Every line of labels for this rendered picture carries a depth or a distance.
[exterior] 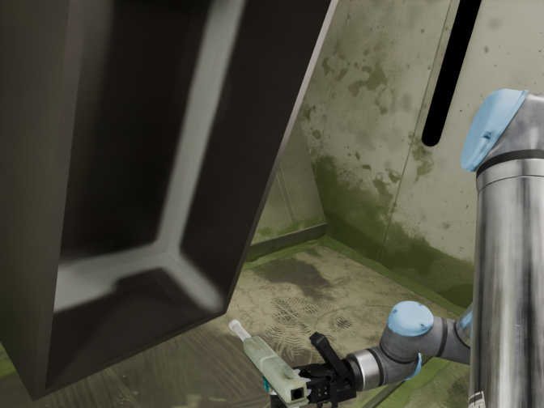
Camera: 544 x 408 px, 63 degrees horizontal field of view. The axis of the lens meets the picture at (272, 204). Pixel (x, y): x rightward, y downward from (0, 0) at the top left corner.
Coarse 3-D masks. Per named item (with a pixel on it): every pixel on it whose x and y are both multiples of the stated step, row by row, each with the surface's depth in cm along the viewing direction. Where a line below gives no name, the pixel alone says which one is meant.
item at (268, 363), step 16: (240, 336) 120; (256, 336) 115; (256, 352) 104; (272, 352) 103; (256, 368) 104; (272, 368) 94; (288, 368) 90; (272, 384) 93; (288, 384) 87; (304, 384) 87; (272, 400) 97; (288, 400) 86; (304, 400) 88
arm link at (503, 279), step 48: (528, 96) 56; (480, 144) 56; (528, 144) 53; (480, 192) 56; (528, 192) 50; (480, 240) 53; (528, 240) 48; (480, 288) 50; (528, 288) 46; (480, 336) 47; (528, 336) 44; (480, 384) 45; (528, 384) 42
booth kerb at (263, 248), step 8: (320, 224) 309; (296, 232) 291; (304, 232) 298; (312, 232) 305; (320, 232) 312; (264, 240) 270; (272, 240) 275; (280, 240) 281; (288, 240) 288; (296, 240) 294; (304, 240) 301; (256, 248) 266; (264, 248) 272; (272, 248) 278; (280, 248) 284; (248, 256) 263; (256, 256) 269
